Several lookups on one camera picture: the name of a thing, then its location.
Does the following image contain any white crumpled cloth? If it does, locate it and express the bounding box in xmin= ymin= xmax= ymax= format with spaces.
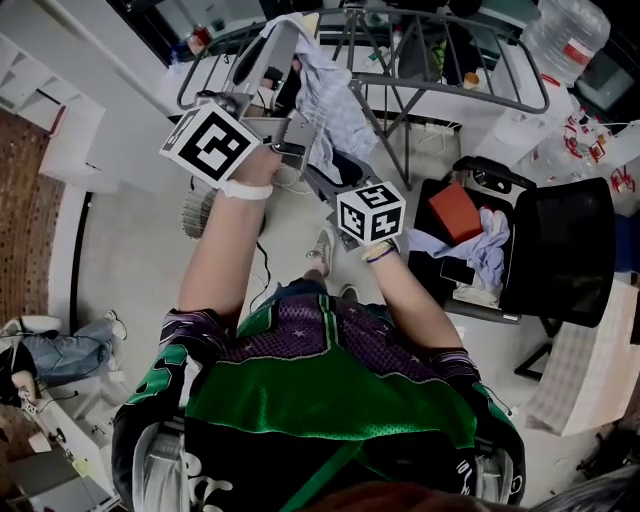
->
xmin=407 ymin=207 xmax=513 ymax=305

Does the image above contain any white ribbed laundry basket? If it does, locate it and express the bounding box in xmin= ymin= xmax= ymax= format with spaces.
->
xmin=180 ymin=174 xmax=220 ymax=242

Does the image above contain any grey shoulder strap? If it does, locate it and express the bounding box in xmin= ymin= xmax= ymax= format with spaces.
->
xmin=132 ymin=419 xmax=189 ymax=512
xmin=472 ymin=442 xmax=516 ymax=504

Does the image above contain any cluster of red clips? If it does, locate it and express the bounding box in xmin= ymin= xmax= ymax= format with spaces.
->
xmin=561 ymin=111 xmax=640 ymax=197

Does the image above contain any light blue checked shirt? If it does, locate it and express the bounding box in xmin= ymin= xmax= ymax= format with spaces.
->
xmin=259 ymin=12 xmax=380 ymax=185

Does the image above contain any yellow beaded bracelet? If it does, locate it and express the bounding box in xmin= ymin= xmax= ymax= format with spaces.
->
xmin=362 ymin=239 xmax=400 ymax=265

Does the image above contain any large clear water jug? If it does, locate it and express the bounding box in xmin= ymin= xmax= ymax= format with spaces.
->
xmin=519 ymin=0 xmax=613 ymax=87

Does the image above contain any white shelf cabinet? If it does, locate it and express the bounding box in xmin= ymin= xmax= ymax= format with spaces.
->
xmin=0 ymin=32 xmax=110 ymax=195

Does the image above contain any person's left shoe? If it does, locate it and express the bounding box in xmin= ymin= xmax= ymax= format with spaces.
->
xmin=305 ymin=227 xmax=338 ymax=280

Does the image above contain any red book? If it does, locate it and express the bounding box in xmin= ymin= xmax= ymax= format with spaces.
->
xmin=47 ymin=104 xmax=70 ymax=140

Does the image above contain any black mesh office chair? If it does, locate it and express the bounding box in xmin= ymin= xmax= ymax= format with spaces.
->
xmin=407 ymin=155 xmax=617 ymax=387

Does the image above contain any blue chair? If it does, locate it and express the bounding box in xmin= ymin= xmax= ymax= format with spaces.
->
xmin=614 ymin=212 xmax=640 ymax=275

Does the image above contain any person's green purple jersey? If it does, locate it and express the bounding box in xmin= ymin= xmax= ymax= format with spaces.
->
xmin=110 ymin=294 xmax=527 ymax=512

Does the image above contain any red box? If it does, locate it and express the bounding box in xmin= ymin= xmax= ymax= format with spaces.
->
xmin=428 ymin=181 xmax=485 ymax=243

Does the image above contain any black phone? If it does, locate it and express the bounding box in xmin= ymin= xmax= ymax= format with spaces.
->
xmin=439 ymin=257 xmax=477 ymax=285

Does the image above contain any grey metal drying rack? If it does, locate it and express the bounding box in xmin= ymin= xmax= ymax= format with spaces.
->
xmin=175 ymin=5 xmax=552 ymax=192

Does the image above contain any white wristband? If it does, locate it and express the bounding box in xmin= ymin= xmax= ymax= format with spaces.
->
xmin=218 ymin=178 xmax=276 ymax=203

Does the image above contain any person's left forearm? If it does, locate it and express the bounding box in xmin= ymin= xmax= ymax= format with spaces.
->
xmin=177 ymin=147 xmax=282 ymax=332

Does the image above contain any white floor cable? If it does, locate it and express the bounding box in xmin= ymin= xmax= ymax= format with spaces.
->
xmin=271 ymin=163 xmax=312 ymax=195

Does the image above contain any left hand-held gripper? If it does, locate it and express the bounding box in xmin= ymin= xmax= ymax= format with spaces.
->
xmin=158 ymin=22 xmax=321 ymax=189

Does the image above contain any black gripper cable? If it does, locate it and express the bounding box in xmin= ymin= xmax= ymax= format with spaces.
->
xmin=251 ymin=238 xmax=275 ymax=312

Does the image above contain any person's right forearm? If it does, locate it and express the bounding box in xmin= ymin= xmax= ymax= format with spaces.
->
xmin=367 ymin=244 xmax=467 ymax=352

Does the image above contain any black window frame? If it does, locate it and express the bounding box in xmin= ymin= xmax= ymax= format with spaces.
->
xmin=107 ymin=0 xmax=272 ymax=52

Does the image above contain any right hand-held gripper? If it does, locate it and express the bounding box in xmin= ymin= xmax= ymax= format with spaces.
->
xmin=304 ymin=152 xmax=406 ymax=251

